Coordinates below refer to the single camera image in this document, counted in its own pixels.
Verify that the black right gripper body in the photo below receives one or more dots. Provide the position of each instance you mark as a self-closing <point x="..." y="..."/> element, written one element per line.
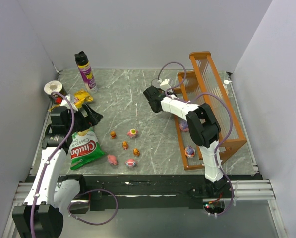
<point x="150" y="96"/>

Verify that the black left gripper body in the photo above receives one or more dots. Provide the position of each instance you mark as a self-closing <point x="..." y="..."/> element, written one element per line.
<point x="85" y="119"/>

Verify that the purple cat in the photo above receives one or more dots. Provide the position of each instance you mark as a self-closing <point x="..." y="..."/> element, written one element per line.
<point x="183" y="126"/>

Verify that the pink figure with green hat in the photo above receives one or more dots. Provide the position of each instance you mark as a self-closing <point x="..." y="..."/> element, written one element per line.
<point x="132" y="133"/>

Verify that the pink pig figure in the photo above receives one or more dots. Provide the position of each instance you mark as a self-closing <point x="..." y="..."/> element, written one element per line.
<point x="112" y="159"/>

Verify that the pink round figure teal face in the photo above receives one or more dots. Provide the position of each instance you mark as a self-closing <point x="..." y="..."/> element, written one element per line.
<point x="130" y="163"/>

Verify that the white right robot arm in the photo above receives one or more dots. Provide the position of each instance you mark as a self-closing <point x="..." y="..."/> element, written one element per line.
<point x="203" y="127"/>

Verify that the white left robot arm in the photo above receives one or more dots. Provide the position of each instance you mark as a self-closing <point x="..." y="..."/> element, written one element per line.
<point x="41" y="213"/>

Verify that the yellow snack bag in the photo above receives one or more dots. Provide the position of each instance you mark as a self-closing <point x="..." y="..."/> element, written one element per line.
<point x="82" y="97"/>

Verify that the chips tube with white lid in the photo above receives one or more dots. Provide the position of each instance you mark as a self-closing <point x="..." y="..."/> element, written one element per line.
<point x="54" y="86"/>

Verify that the green Chuba cassava chips bag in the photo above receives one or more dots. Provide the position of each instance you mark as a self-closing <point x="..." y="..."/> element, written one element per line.
<point x="84" y="149"/>

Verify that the small orange bear figure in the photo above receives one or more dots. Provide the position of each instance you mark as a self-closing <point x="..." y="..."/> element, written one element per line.
<point x="113" y="134"/>

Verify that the purple insect spray can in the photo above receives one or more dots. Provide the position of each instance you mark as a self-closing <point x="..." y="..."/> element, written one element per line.
<point x="85" y="70"/>

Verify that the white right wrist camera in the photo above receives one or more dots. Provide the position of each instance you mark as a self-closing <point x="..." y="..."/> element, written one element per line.
<point x="164" y="84"/>

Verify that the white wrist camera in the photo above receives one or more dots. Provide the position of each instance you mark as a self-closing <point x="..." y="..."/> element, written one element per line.
<point x="164" y="84"/>
<point x="68" y="102"/>

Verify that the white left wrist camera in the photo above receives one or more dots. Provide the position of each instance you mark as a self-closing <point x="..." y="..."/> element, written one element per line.
<point x="68" y="102"/>

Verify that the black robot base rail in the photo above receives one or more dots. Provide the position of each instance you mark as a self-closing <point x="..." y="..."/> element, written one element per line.
<point x="155" y="191"/>

